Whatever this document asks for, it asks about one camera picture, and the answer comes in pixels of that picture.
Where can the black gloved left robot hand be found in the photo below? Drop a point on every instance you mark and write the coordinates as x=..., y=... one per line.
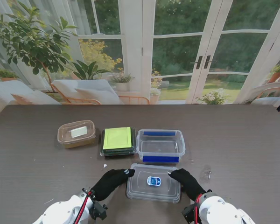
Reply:
x=110, y=183

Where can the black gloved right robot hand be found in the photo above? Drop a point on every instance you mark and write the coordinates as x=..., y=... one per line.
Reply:
x=187, y=180

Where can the black plastic tray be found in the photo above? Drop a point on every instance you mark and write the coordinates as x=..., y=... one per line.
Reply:
x=119, y=154

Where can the clear lid with blue mark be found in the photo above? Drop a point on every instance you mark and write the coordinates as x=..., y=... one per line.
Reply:
x=151, y=192

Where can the clear container with blue clips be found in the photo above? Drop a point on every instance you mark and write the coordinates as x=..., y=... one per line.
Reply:
x=161, y=147

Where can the clear lid with green sheet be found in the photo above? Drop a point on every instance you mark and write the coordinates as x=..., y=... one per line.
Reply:
x=117, y=138

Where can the brown kraft paper container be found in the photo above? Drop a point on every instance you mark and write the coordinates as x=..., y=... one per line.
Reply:
x=77, y=143

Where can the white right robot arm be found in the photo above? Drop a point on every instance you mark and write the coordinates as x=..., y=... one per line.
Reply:
x=221, y=210

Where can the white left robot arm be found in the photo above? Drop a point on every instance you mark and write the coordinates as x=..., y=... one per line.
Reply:
x=65, y=211

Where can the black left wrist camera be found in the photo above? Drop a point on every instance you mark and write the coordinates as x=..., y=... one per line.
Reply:
x=98, y=210

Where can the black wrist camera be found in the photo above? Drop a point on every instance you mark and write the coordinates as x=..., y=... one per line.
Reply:
x=98, y=210
x=189, y=213

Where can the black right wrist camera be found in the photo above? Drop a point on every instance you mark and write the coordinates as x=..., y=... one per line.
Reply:
x=189, y=213

